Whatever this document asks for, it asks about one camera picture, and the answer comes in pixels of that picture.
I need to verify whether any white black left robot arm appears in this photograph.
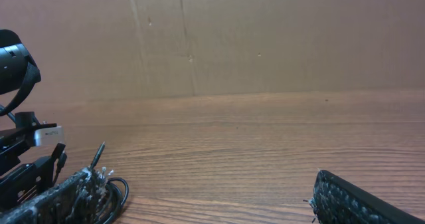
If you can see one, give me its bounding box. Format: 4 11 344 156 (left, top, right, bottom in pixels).
1 29 66 212

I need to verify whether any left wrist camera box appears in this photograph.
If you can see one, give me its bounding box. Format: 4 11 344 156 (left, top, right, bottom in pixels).
34 126 65 146

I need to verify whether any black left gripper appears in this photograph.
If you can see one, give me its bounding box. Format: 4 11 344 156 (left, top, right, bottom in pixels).
1 112 66 212

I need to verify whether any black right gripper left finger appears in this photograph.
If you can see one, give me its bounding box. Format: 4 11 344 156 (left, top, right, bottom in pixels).
1 167 115 224

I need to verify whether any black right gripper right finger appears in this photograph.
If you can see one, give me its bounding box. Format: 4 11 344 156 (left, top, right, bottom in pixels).
308 170 424 224

